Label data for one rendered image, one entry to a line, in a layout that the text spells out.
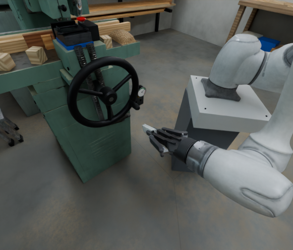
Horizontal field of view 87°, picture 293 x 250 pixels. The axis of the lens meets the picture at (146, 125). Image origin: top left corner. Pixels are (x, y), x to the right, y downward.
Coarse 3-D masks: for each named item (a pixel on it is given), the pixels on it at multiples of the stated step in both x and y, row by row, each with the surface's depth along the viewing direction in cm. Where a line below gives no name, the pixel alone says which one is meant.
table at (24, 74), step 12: (108, 48) 67; (120, 48) 70; (132, 48) 74; (24, 60) 56; (48, 60) 56; (60, 60) 57; (0, 72) 49; (12, 72) 50; (24, 72) 52; (36, 72) 54; (48, 72) 57; (60, 72) 58; (108, 72) 62; (0, 84) 50; (12, 84) 52; (24, 84) 54
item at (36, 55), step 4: (32, 48) 52; (36, 48) 53; (40, 48) 53; (28, 52) 51; (32, 52) 51; (36, 52) 51; (40, 52) 53; (44, 52) 55; (28, 56) 52; (32, 56) 52; (36, 56) 52; (40, 56) 53; (44, 56) 55; (32, 60) 53; (36, 60) 53; (40, 60) 53; (44, 60) 55
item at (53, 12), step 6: (42, 0) 57; (48, 0) 54; (54, 0) 55; (60, 0) 56; (66, 0) 57; (42, 6) 61; (48, 6) 55; (54, 6) 56; (66, 6) 58; (48, 12) 58; (54, 12) 57; (60, 12) 58; (66, 12) 59; (54, 18) 58; (60, 18) 62
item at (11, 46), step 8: (112, 24) 78; (120, 24) 79; (128, 24) 82; (104, 32) 76; (8, 40) 57; (16, 40) 58; (24, 40) 59; (8, 48) 57; (16, 48) 59; (24, 48) 60
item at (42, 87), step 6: (114, 66) 73; (54, 78) 59; (60, 78) 61; (36, 84) 56; (42, 84) 58; (48, 84) 59; (54, 84) 60; (60, 84) 62; (66, 84) 64; (36, 90) 58; (42, 90) 59; (48, 90) 60
